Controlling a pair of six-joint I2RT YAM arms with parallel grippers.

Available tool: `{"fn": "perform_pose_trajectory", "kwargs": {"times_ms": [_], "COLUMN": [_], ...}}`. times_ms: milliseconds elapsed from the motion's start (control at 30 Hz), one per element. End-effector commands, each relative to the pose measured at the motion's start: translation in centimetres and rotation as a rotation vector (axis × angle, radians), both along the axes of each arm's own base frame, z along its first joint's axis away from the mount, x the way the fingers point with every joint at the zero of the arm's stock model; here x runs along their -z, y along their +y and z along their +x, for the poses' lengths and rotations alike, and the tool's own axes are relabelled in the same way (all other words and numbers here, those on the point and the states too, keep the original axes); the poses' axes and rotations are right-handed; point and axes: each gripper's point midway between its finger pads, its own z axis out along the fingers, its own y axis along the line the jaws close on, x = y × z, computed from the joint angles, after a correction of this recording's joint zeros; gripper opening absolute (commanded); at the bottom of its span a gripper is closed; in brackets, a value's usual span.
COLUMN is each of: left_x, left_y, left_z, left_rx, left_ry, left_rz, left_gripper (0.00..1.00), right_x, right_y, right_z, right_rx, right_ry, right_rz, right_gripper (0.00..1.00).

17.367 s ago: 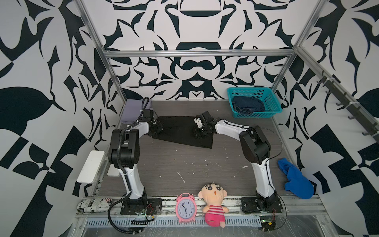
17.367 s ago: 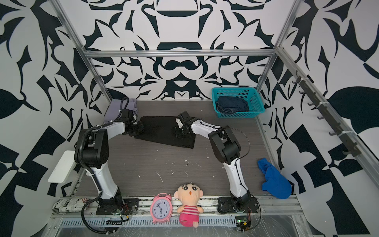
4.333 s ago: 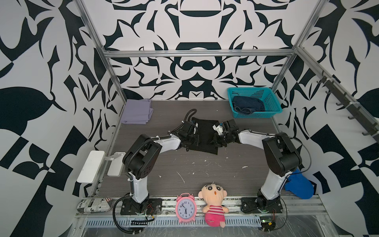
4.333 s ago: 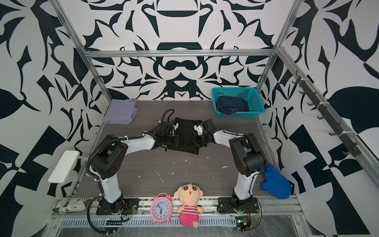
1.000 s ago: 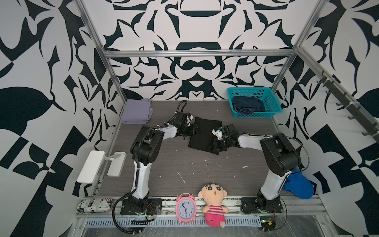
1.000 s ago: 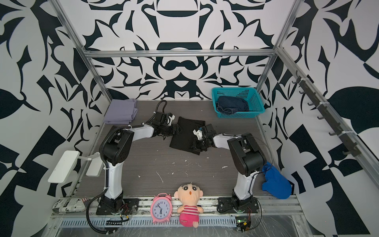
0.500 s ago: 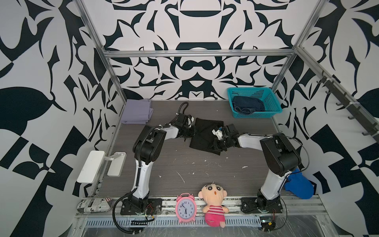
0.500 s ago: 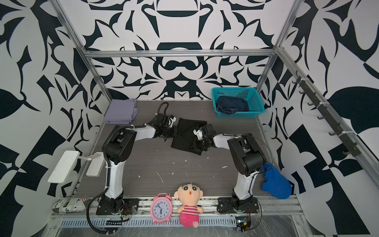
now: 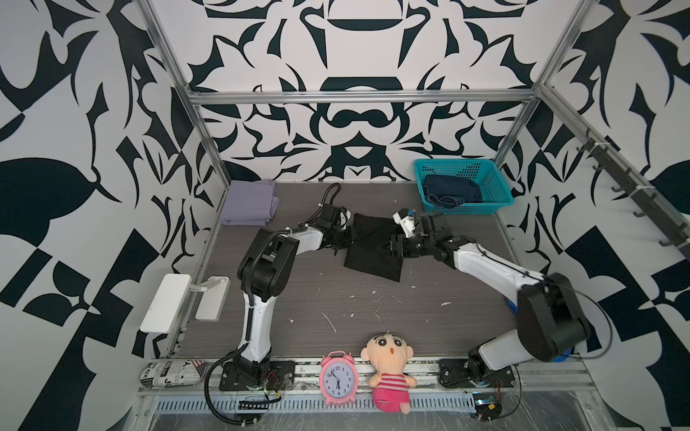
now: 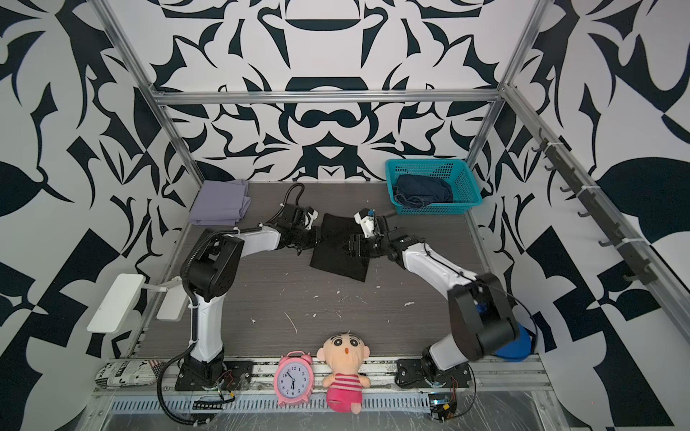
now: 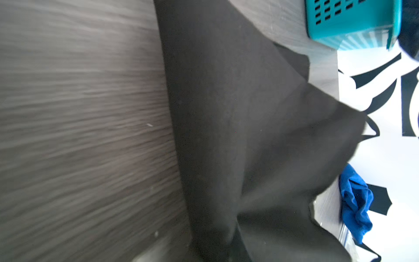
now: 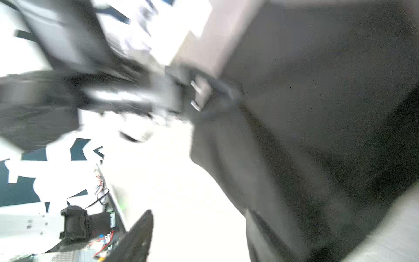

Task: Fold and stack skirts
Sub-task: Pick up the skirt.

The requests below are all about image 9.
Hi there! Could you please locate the lavender skirt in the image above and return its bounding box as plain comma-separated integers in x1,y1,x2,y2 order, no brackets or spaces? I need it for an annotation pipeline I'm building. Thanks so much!
219,180,280,226

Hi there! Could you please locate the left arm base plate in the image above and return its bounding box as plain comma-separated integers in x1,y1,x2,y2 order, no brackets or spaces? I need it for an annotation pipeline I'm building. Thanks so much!
219,357,296,391

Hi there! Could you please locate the grey wall hook rail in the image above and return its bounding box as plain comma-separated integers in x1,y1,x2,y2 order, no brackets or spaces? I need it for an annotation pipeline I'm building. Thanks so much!
578,128,690,248

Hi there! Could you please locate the small circuit board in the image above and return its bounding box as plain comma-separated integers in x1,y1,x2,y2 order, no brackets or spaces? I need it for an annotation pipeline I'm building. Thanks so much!
471,393,502,422

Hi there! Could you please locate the black garment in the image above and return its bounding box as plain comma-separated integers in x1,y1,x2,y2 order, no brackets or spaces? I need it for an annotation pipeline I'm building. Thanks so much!
344,214,403,282

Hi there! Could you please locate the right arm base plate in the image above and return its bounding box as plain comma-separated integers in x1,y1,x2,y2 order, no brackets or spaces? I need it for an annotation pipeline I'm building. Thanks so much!
438,358,516,389

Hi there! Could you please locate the folded newspaper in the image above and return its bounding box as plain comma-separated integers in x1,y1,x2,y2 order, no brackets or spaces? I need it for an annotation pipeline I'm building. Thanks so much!
139,359,207,388

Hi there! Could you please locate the blue cloth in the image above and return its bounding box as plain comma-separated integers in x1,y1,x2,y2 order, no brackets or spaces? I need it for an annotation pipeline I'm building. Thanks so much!
506,300,519,315

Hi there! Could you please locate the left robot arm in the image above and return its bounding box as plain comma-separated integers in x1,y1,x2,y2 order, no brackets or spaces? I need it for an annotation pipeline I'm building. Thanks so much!
232,204,351,386

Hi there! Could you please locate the white rectangular panel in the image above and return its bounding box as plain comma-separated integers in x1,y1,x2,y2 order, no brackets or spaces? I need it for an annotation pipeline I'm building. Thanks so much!
195,277,231,321
139,274,192,334

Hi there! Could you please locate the black corrugated cable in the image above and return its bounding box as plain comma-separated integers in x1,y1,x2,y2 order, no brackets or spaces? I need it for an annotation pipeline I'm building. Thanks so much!
202,344,282,427

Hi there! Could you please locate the denim garment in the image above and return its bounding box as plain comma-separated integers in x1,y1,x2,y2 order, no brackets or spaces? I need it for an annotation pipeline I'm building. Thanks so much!
422,174,483,209

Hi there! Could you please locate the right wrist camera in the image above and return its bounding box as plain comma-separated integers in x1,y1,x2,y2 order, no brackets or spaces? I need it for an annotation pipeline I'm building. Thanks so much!
393,208,417,238

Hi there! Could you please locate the teal plastic basket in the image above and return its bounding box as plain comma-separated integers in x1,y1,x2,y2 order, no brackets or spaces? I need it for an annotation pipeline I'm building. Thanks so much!
413,159,514,216

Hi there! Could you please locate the plush doll pink shirt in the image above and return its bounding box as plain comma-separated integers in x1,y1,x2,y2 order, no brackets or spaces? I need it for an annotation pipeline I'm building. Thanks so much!
360,333,417,415

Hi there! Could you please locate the pink alarm clock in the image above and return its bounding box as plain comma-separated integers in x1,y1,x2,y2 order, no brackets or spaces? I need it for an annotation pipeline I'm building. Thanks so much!
319,351,359,406

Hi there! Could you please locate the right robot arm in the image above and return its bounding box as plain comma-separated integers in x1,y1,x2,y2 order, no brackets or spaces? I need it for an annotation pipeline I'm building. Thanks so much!
391,208,591,385

